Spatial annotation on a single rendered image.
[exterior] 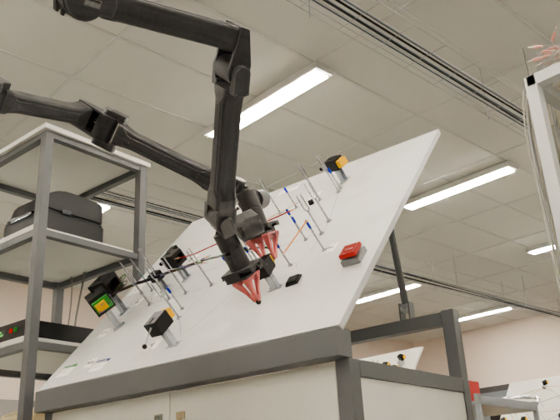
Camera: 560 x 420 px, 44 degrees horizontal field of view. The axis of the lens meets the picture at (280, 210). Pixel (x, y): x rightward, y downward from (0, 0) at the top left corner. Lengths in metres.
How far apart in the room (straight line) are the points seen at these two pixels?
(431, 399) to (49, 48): 3.72
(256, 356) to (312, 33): 3.29
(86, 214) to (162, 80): 2.46
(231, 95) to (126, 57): 3.38
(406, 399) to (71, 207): 1.57
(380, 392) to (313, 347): 0.20
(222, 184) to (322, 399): 0.55
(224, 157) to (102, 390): 0.83
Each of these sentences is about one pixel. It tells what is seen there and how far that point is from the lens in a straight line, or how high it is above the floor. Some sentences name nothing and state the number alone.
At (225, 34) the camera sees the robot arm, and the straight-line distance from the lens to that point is 1.57.
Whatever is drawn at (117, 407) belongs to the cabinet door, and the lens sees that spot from 2.16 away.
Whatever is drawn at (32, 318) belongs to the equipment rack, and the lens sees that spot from 2.53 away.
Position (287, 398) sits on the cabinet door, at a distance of 1.70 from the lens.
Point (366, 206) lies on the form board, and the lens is 2.11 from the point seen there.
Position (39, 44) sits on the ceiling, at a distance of 4.94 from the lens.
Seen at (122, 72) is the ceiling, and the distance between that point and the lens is 5.12.
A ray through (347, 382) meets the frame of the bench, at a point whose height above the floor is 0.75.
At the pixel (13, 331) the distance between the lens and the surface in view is 2.64.
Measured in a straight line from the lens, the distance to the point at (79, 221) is 2.83.
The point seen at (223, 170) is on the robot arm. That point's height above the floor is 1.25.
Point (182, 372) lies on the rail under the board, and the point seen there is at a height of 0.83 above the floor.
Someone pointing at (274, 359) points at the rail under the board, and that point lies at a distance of 1.68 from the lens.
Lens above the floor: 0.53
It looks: 22 degrees up
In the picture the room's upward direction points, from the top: 3 degrees counter-clockwise
